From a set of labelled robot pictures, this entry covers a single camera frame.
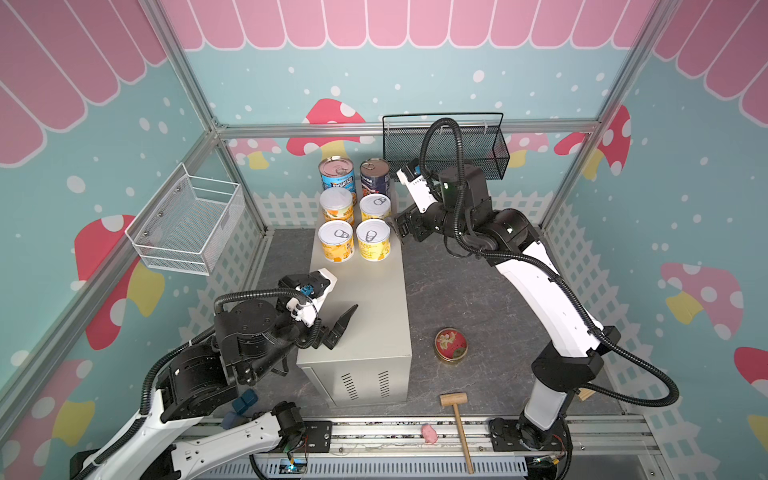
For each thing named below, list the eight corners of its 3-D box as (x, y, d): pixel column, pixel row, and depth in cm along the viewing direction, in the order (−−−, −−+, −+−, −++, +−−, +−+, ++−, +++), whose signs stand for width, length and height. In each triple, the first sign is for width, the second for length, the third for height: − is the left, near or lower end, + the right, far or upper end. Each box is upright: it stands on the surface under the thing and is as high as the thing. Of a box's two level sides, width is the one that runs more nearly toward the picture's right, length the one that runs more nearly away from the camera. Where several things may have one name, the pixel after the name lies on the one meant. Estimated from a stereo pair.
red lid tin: (435, 363, 88) (437, 357, 85) (433, 333, 94) (434, 327, 91) (467, 363, 88) (470, 357, 85) (463, 333, 94) (465, 327, 91)
